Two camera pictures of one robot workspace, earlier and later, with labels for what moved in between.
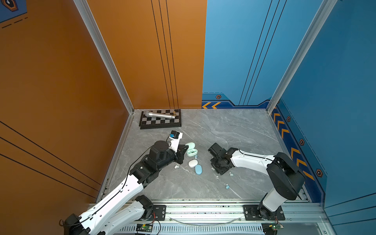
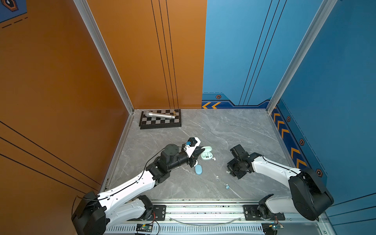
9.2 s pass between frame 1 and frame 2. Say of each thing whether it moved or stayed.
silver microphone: stayed
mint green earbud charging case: moved
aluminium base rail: stayed
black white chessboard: stayed
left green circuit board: stayed
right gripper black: moved
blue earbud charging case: stayed
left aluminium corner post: stayed
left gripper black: moved
